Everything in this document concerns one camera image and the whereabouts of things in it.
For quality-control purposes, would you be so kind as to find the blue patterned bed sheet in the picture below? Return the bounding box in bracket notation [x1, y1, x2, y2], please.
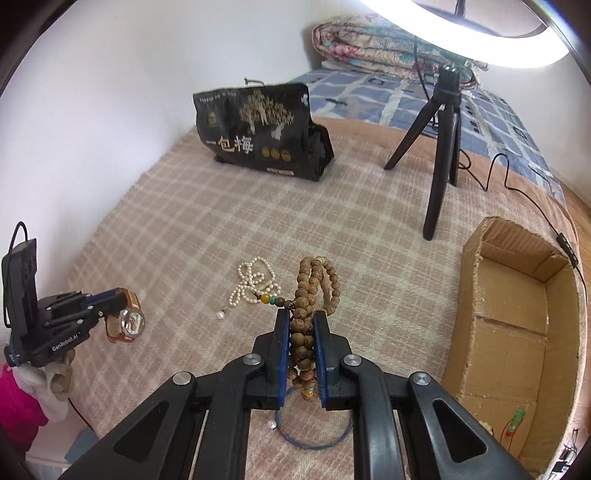
[290, 68, 567, 204]

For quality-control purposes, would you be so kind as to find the white gloved left hand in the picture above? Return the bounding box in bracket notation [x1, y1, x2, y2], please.
[12, 350, 75, 423]

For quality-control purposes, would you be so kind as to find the black plum snack bag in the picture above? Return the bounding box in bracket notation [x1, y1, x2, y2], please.
[192, 83, 335, 181]

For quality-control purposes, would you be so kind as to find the black tripod stand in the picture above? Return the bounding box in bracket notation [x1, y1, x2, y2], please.
[384, 66, 462, 241]

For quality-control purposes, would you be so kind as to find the brown wooden bead necklace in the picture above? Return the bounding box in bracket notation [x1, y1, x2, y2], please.
[255, 255, 342, 402]

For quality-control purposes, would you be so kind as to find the folded floral quilt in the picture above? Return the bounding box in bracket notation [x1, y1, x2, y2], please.
[311, 13, 489, 90]

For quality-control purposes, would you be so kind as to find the black power cable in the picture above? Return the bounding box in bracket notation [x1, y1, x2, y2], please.
[454, 151, 590, 296]

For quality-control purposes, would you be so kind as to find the blue wire bangle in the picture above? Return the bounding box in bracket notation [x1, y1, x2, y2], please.
[273, 387, 353, 451]

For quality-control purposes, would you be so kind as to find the green jade pendant red cord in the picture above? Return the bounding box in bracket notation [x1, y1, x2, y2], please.
[503, 407, 528, 437]

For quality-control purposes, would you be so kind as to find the white pearl necklace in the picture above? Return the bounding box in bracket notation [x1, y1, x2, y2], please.
[216, 257, 283, 321]

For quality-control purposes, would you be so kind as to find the red strap wristwatch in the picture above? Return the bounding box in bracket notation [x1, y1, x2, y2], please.
[105, 289, 145, 343]

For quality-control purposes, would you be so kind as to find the white ring light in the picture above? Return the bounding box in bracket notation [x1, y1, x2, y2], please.
[363, 0, 569, 70]

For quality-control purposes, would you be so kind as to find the brown cardboard box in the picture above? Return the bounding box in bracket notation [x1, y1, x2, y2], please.
[442, 217, 586, 477]

